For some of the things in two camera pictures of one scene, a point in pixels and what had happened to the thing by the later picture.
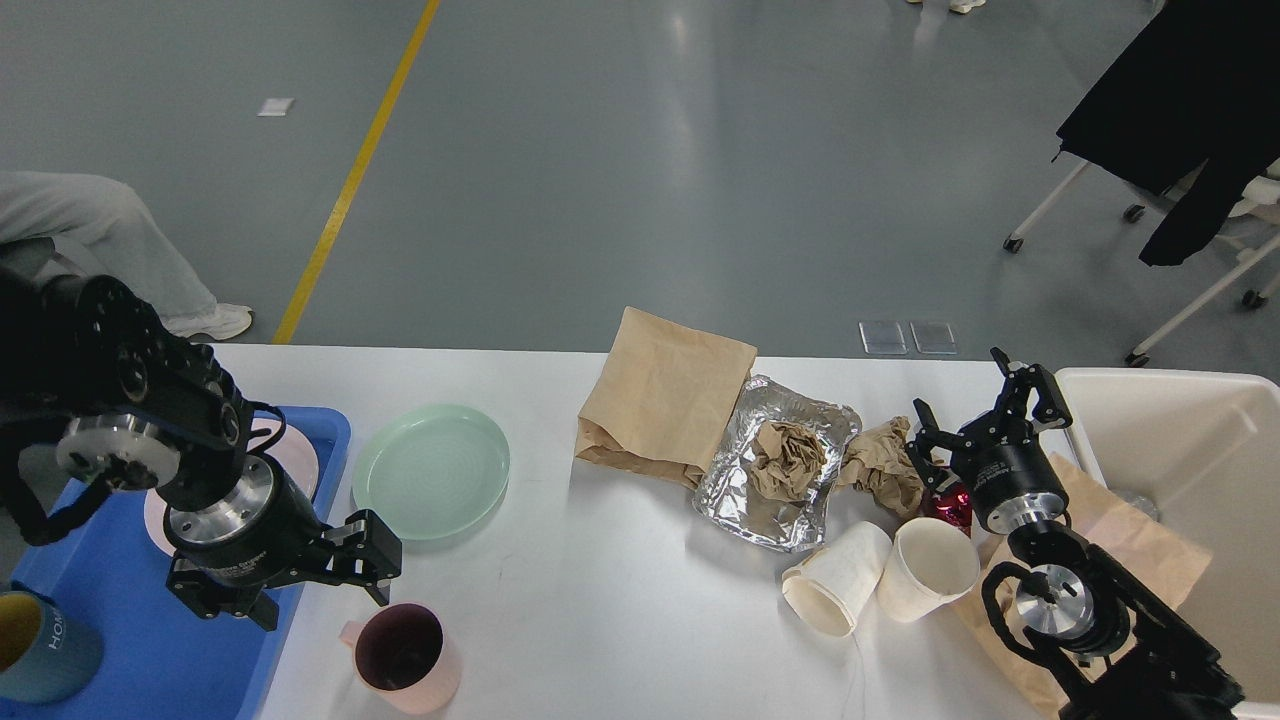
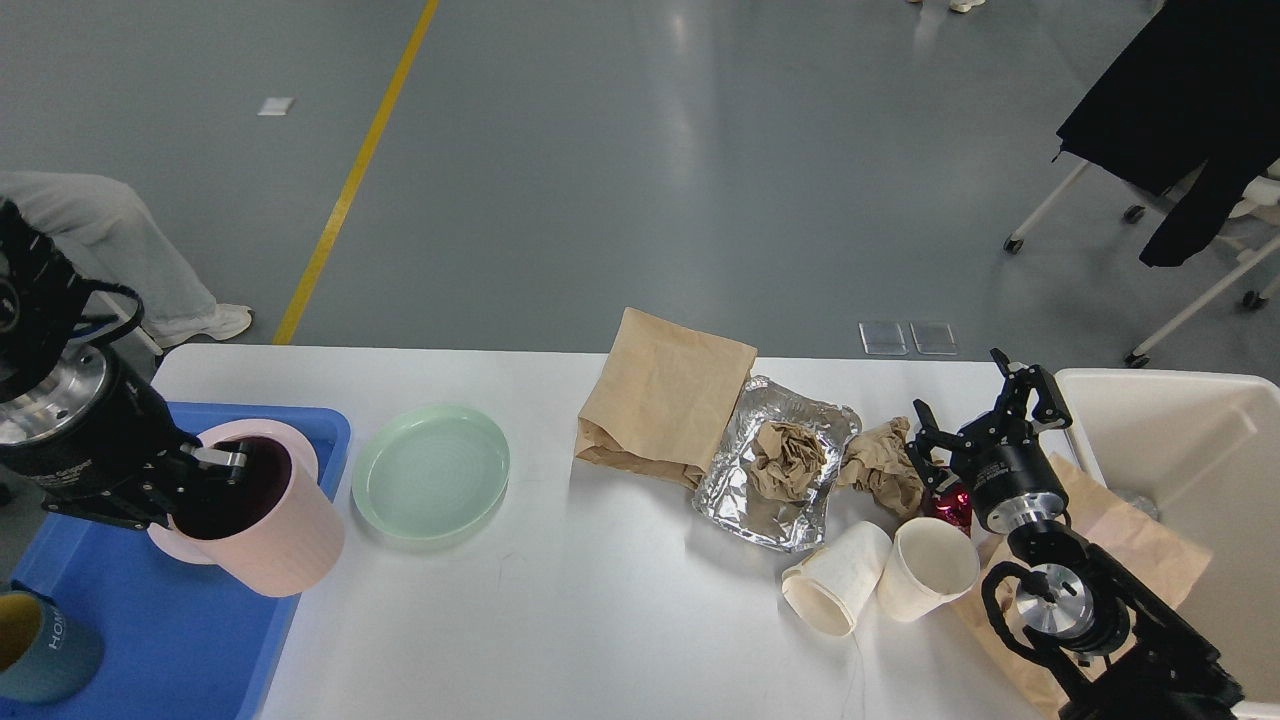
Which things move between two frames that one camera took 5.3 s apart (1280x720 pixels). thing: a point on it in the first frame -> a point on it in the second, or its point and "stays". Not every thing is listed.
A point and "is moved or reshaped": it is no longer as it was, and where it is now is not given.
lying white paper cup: x=831 y=584 stays
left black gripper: x=263 y=534 -> x=128 y=430
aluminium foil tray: x=727 y=497 stays
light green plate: x=435 y=469 stays
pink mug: x=404 y=658 is moved or reshaped
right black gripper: x=1000 y=458 stays
